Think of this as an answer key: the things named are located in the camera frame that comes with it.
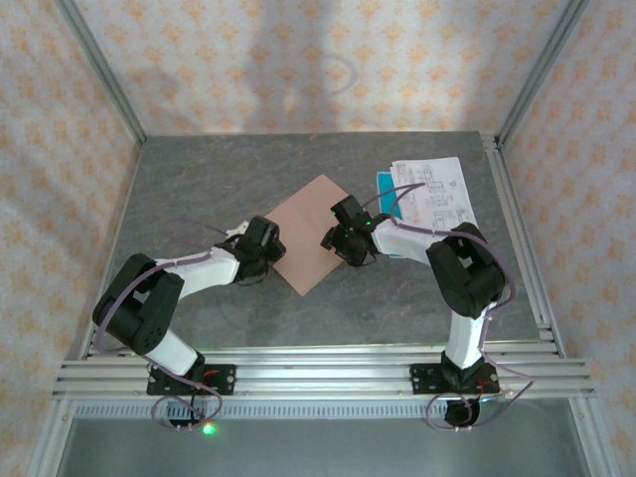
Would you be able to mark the brown cardboard folder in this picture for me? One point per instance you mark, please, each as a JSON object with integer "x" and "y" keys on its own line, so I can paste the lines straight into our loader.
{"x": 308, "y": 233}

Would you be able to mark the blue paper sheet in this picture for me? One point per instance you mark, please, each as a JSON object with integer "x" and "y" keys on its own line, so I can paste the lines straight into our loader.
{"x": 383, "y": 191}

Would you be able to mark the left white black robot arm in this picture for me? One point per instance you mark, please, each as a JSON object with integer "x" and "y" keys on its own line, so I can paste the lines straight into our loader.
{"x": 208, "y": 266}

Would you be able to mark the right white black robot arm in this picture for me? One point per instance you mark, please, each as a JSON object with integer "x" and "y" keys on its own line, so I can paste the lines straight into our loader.
{"x": 467, "y": 278}

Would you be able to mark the grey metal lower panel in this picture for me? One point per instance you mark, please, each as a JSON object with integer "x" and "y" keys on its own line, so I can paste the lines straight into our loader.
{"x": 323, "y": 449}

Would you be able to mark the aluminium front frame rail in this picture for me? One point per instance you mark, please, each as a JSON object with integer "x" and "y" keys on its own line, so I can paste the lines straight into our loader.
{"x": 323, "y": 372}

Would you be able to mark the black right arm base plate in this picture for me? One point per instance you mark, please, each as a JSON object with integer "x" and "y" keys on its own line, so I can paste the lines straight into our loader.
{"x": 425, "y": 380}

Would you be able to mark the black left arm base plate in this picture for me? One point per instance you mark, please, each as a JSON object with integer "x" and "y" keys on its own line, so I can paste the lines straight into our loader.
{"x": 221, "y": 380}

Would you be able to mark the aluminium side frame rail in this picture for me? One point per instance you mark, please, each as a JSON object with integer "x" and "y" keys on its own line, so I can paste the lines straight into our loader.
{"x": 522, "y": 238}
{"x": 107, "y": 278}

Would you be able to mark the aluminium frame post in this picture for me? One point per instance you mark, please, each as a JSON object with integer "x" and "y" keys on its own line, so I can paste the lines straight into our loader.
{"x": 541, "y": 69}
{"x": 104, "y": 74}

